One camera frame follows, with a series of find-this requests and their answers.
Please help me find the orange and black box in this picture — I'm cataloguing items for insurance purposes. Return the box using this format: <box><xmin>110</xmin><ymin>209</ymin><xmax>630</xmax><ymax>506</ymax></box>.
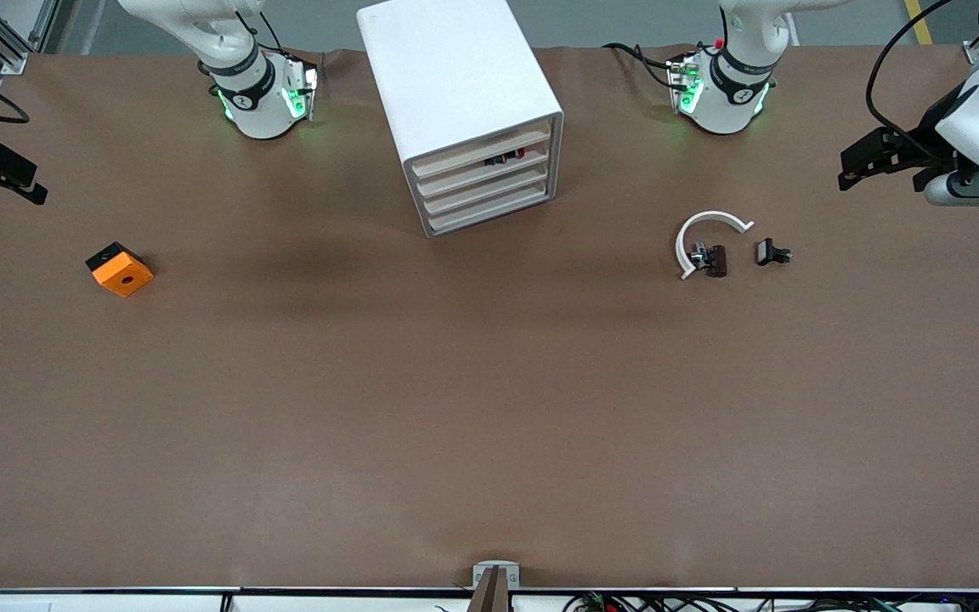
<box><xmin>86</xmin><ymin>241</ymin><xmax>155</xmax><ymax>298</ymax></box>

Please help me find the dark brown contact block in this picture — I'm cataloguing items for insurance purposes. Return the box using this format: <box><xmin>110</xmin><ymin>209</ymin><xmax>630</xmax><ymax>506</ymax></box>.
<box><xmin>689</xmin><ymin>242</ymin><xmax>729</xmax><ymax>279</ymax></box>

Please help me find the brown table cover sheet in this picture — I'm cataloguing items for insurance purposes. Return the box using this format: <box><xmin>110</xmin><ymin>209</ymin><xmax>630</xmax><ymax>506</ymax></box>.
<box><xmin>0</xmin><ymin>44</ymin><xmax>979</xmax><ymax>592</ymax></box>

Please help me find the brown tapered strip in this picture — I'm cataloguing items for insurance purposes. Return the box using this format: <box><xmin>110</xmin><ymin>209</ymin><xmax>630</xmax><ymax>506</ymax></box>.
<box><xmin>466</xmin><ymin>568</ymin><xmax>512</xmax><ymax>612</ymax></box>

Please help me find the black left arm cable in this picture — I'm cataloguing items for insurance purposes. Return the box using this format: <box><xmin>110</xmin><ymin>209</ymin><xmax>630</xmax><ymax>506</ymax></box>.
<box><xmin>867</xmin><ymin>0</ymin><xmax>966</xmax><ymax>159</ymax></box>

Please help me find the white C-shaped ring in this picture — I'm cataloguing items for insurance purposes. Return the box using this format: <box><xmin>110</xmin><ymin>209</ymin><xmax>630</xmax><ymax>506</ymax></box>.
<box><xmin>675</xmin><ymin>210</ymin><xmax>755</xmax><ymax>281</ymax></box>

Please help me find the black base cable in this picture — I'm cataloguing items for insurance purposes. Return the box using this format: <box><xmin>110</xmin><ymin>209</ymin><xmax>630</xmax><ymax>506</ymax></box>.
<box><xmin>603</xmin><ymin>42</ymin><xmax>686</xmax><ymax>90</ymax></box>

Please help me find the grey metal bracket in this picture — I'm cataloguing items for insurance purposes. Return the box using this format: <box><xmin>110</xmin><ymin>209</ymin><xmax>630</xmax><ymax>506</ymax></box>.
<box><xmin>473</xmin><ymin>561</ymin><xmax>521</xmax><ymax>590</ymax></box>

